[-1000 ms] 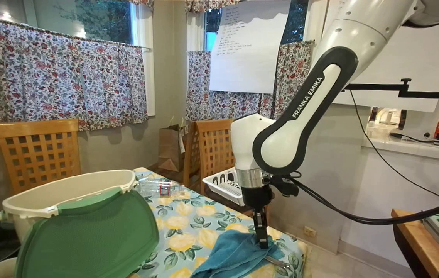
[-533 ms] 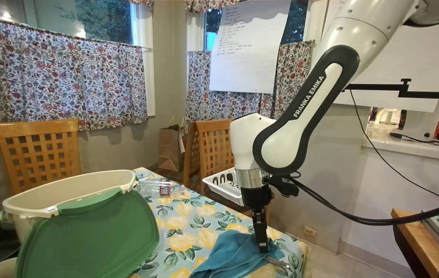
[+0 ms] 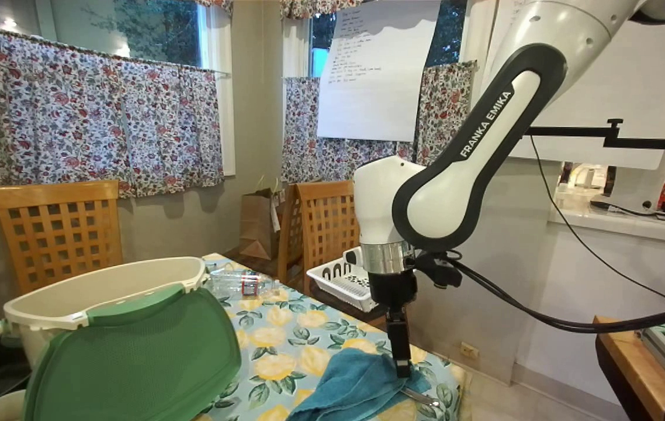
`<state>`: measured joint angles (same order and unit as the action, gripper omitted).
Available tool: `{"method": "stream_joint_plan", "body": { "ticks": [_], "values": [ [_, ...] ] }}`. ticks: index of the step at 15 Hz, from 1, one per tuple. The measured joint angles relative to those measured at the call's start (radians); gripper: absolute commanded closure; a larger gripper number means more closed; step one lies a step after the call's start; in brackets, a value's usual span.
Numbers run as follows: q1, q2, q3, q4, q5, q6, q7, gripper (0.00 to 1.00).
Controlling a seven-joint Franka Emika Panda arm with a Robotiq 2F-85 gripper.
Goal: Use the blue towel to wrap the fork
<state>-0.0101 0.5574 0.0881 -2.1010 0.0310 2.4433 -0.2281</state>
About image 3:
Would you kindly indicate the green plastic lid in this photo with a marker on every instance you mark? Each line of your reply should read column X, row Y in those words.
column 139, row 362

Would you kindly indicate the white handwritten paper sheet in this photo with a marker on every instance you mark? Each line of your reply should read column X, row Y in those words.
column 376, row 70

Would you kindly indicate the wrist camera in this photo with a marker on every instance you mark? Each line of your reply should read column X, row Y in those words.
column 439, row 272

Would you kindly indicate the blue towel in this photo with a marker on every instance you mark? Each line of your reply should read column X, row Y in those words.
column 356, row 386

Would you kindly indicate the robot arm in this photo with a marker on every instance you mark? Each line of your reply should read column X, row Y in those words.
column 473, row 158

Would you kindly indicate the black stand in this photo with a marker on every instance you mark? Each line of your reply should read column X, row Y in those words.
column 648, row 142

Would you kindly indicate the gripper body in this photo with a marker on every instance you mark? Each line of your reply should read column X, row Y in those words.
column 392, row 289

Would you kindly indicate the white dish rack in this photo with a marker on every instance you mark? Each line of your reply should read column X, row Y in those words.
column 341, row 280

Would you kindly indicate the floral curtain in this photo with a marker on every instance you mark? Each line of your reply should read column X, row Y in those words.
column 303, row 134
column 75, row 117

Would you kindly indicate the lemon print tablecloth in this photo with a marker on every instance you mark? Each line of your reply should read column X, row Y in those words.
column 291, row 345

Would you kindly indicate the floral valance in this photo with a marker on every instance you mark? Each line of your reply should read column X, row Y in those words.
column 218, row 4
column 315, row 7

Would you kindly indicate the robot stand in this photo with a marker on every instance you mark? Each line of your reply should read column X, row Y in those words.
column 630, row 368

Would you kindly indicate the wall socket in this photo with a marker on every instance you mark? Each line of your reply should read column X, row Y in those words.
column 469, row 351

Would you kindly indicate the wooden lattice chair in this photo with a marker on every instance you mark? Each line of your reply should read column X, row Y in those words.
column 55, row 234
column 326, row 228
column 290, row 234

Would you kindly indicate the clear plastic bottle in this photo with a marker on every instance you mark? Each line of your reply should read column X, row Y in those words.
column 239, row 284

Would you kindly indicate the brown paper bag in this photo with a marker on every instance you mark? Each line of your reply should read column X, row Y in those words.
column 257, row 225

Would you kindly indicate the white plastic bin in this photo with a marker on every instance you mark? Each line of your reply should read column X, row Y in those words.
column 75, row 298

